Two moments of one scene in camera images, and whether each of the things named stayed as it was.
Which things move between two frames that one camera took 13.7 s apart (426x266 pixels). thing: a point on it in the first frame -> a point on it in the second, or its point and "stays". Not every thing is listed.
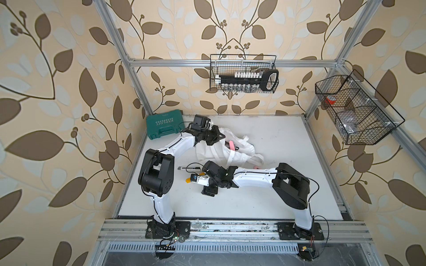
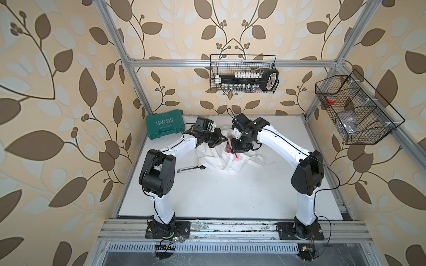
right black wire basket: x=362 y=115 stays
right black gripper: x=208 y=190 -> x=236 y=149
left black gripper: x=216 y=137 stays
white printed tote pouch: x=233 y=150 stays
